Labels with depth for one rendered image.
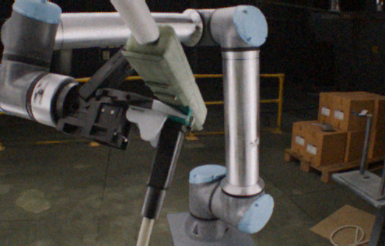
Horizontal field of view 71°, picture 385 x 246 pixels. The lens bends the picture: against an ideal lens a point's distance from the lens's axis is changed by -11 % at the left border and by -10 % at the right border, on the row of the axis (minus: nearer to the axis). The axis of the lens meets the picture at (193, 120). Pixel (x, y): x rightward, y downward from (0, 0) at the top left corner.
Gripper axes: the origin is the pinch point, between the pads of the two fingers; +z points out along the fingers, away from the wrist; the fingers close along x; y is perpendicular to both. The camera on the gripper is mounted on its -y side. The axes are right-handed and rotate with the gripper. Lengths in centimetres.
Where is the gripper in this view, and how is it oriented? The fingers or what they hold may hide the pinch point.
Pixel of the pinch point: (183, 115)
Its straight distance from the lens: 45.8
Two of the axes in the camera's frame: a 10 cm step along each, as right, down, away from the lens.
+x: -1.2, -2.7, -9.6
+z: 9.6, 2.1, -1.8
